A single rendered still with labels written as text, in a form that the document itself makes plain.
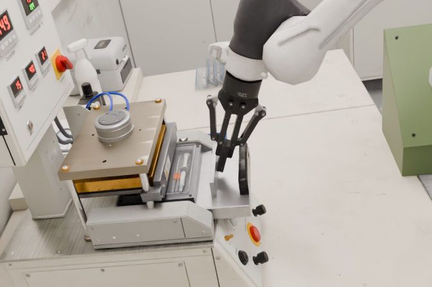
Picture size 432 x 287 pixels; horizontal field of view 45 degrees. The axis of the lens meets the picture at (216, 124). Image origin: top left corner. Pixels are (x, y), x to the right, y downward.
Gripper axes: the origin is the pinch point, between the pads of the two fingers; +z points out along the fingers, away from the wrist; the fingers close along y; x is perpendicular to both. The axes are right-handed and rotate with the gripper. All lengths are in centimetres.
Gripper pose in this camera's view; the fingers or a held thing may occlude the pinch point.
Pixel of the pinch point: (223, 155)
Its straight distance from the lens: 114.2
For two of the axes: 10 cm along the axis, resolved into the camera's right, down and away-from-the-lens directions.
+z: -2.0, 8.3, 5.1
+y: 9.8, 2.1, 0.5
